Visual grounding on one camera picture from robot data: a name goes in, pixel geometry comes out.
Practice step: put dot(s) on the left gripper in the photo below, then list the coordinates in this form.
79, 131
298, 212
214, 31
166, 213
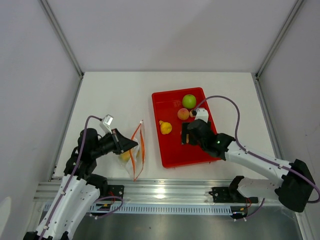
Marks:
124, 144

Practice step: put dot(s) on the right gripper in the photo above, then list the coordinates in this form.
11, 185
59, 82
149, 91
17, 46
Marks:
184, 132

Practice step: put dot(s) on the yellow green mango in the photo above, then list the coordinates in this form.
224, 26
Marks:
126, 156

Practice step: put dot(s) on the yellow bumpy gourd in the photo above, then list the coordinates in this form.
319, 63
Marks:
165, 127

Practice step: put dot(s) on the clear zip top bag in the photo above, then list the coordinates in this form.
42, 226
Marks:
133, 160

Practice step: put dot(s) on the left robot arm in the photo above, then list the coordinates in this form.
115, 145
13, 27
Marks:
80, 187

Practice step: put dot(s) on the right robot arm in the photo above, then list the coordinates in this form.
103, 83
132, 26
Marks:
291, 183

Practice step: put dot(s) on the pink peach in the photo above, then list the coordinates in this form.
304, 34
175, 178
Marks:
183, 114

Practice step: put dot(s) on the beige garlic bulb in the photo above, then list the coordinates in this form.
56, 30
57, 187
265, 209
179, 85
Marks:
191, 114

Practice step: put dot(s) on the red plastic tray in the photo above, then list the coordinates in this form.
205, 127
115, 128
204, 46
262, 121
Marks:
173, 152

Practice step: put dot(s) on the green apple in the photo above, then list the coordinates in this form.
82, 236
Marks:
189, 101

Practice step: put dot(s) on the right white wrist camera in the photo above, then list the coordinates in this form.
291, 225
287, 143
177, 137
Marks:
201, 114

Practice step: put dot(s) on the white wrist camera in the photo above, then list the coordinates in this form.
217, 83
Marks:
201, 114
105, 123

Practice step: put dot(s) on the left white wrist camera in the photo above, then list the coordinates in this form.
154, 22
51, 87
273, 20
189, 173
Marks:
105, 123

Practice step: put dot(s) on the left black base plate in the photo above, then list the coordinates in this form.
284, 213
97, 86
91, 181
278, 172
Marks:
115, 192

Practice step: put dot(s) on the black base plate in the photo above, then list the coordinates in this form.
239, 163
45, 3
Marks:
115, 192
222, 194

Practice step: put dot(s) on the aluminium mounting rail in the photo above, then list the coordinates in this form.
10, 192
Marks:
168, 191

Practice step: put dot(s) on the slotted cable duct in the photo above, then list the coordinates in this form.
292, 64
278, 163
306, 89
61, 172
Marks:
167, 209

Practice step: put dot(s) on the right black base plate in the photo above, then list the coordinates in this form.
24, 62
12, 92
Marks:
222, 194

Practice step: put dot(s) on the left aluminium frame post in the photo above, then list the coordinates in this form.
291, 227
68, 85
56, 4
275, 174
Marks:
48, 11

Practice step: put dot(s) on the aluminium frame post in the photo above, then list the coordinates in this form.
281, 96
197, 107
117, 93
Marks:
48, 11
283, 31

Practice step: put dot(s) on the right aluminium frame post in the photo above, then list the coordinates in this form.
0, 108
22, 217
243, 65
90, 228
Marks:
283, 31

